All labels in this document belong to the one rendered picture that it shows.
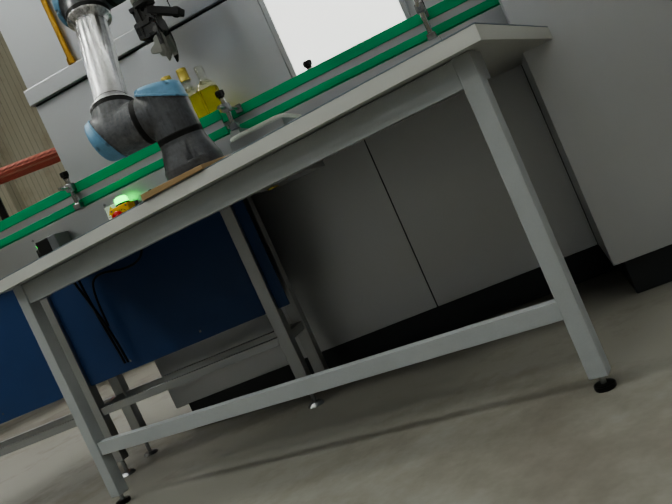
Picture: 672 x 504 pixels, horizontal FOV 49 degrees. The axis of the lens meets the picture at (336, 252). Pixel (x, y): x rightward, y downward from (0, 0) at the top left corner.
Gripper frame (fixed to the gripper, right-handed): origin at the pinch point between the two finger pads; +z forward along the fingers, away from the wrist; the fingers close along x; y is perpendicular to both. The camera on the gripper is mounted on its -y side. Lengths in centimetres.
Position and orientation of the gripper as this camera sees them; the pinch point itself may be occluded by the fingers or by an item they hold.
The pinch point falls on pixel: (174, 56)
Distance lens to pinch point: 254.7
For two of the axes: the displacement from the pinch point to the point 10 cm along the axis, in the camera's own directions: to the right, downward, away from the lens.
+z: 4.1, 9.1, 0.5
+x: -2.2, 1.6, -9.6
